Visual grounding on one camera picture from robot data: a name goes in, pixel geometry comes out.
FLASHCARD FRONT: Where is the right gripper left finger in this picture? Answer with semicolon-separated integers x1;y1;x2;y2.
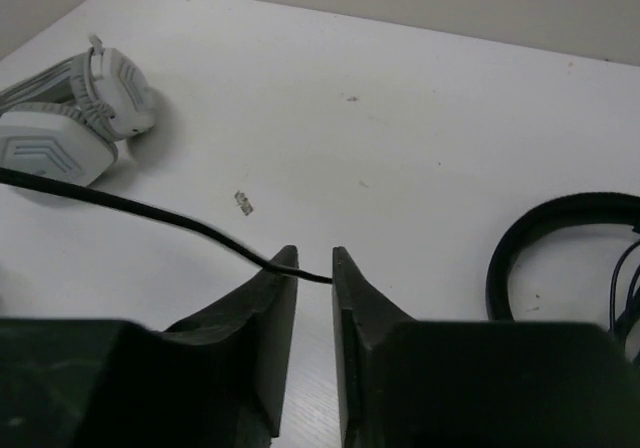
1;270;297;447

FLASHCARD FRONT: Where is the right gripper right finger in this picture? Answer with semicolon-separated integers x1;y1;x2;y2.
332;247;639;447

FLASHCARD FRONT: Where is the small grey label scrap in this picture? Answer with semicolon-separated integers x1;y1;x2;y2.
234;191;254;216

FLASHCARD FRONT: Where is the white grey gaming headset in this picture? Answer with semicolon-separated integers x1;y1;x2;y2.
1;34;157;186

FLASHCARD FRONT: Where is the black over-ear headphones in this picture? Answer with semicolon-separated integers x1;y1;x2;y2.
484;192;639;364

